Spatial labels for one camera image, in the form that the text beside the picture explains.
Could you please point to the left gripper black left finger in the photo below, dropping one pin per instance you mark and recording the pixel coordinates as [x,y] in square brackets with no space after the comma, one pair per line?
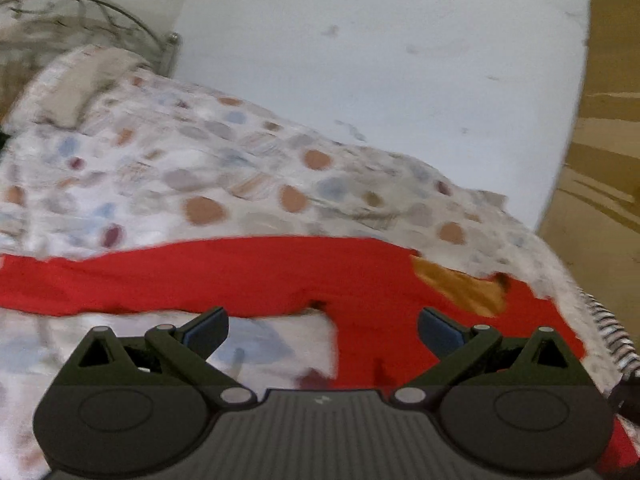
[166,364]

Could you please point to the metal bed headboard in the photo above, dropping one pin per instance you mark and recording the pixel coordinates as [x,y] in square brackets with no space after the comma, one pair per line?
[34,32]

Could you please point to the red garment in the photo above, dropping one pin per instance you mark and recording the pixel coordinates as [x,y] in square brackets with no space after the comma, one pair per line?
[323,330]

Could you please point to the black white striped bedsheet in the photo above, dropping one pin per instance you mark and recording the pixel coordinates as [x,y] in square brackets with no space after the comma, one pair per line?
[615,337]

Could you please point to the beige pillow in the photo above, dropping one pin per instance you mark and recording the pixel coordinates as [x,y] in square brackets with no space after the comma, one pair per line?
[60,92]

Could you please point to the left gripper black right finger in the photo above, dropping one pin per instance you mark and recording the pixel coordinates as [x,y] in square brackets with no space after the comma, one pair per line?
[481,356]

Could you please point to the plywood wardrobe panel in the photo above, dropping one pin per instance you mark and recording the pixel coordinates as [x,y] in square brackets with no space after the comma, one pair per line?
[592,221]

